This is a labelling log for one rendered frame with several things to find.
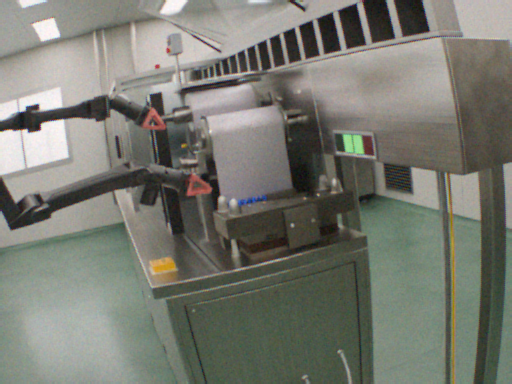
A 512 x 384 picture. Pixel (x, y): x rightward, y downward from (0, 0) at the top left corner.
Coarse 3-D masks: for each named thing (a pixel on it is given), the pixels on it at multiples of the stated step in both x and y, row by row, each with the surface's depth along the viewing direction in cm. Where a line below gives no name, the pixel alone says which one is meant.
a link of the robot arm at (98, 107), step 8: (80, 104) 164; (88, 104) 164; (96, 104) 162; (104, 104) 163; (32, 112) 174; (40, 112) 173; (48, 112) 171; (56, 112) 169; (64, 112) 168; (72, 112) 166; (80, 112) 165; (88, 112) 165; (96, 112) 163; (104, 112) 164; (32, 120) 175; (40, 120) 174; (48, 120) 172; (56, 120) 171; (32, 128) 177; (40, 128) 179
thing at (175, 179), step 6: (168, 168) 165; (168, 174) 164; (174, 174) 165; (180, 174) 165; (186, 174) 163; (162, 180) 164; (168, 180) 164; (174, 180) 164; (180, 180) 165; (168, 186) 165; (174, 186) 165; (180, 186) 163; (180, 192) 163
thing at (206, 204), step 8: (200, 152) 177; (192, 160) 177; (200, 160) 177; (200, 168) 178; (200, 176) 178; (208, 176) 179; (200, 184) 179; (200, 200) 180; (208, 200) 180; (208, 208) 181; (208, 216) 181; (208, 224) 181; (208, 232) 181; (216, 232) 182; (200, 240) 185; (208, 240) 182; (216, 240) 182
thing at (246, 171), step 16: (256, 144) 175; (272, 144) 176; (224, 160) 172; (240, 160) 174; (256, 160) 175; (272, 160) 177; (224, 176) 173; (240, 176) 174; (256, 176) 176; (272, 176) 177; (288, 176) 179; (224, 192) 173; (240, 192) 175; (256, 192) 176
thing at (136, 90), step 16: (144, 80) 261; (160, 80) 264; (128, 96) 260; (144, 96) 262; (176, 96) 267; (176, 128) 269; (144, 144) 265; (176, 144) 270; (144, 160) 266; (176, 160) 271; (128, 192) 319; (144, 208) 269
